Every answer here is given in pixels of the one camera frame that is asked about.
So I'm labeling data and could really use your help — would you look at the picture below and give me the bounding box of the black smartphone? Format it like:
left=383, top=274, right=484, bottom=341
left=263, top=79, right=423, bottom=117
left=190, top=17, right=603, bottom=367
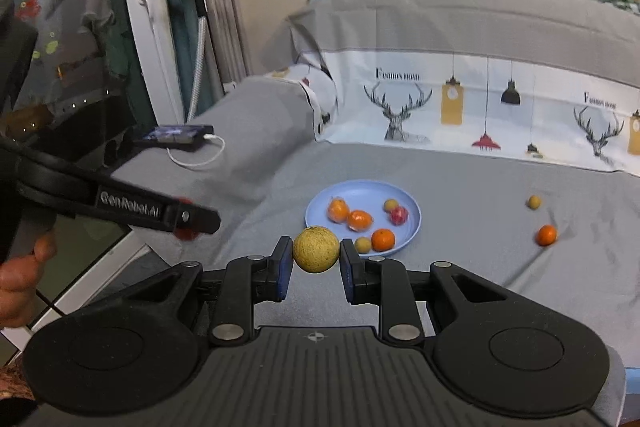
left=134, top=124, right=215, bottom=152

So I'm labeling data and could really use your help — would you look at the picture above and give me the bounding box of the orange fruit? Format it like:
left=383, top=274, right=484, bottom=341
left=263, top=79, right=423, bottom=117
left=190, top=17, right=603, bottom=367
left=326, top=197, right=350, bottom=223
left=346, top=209, right=373, bottom=232

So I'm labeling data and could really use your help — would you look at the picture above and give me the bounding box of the grey deer print sofa cover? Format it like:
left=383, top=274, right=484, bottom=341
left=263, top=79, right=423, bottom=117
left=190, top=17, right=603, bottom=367
left=109, top=0, right=640, bottom=427

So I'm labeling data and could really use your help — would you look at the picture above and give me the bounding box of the person left hand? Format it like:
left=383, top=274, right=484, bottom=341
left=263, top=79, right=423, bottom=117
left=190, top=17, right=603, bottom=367
left=0, top=230, right=58, bottom=329

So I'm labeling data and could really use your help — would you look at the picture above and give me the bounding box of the white charging cable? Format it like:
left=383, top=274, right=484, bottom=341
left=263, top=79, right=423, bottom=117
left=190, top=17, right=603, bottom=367
left=166, top=133, right=228, bottom=170

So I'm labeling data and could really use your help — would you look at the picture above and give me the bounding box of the green longan front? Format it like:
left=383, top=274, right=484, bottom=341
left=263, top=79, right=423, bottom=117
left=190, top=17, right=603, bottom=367
left=355, top=236, right=372, bottom=255

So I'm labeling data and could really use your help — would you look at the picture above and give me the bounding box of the orange mandarin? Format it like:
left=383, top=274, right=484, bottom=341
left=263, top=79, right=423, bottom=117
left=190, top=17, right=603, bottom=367
left=370, top=229, right=396, bottom=253
left=535, top=225, right=558, bottom=247

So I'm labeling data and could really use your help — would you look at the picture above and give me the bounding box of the red fruit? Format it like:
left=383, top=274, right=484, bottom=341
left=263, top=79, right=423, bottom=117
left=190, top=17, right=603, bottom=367
left=390, top=205, right=409, bottom=227
left=172, top=197, right=200, bottom=242

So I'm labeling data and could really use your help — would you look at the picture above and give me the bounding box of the grey curtain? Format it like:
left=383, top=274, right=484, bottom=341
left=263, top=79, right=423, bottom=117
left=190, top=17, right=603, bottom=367
left=167, top=0, right=252, bottom=115

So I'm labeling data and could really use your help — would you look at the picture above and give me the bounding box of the white door frame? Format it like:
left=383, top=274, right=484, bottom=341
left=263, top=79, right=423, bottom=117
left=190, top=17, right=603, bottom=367
left=126, top=0, right=184, bottom=124

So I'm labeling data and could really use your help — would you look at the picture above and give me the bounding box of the green longan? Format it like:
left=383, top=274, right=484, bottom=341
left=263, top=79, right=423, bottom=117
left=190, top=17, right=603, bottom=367
left=293, top=227, right=340, bottom=273
left=527, top=195, right=541, bottom=210
left=355, top=236, right=372, bottom=255
left=384, top=199, right=399, bottom=213

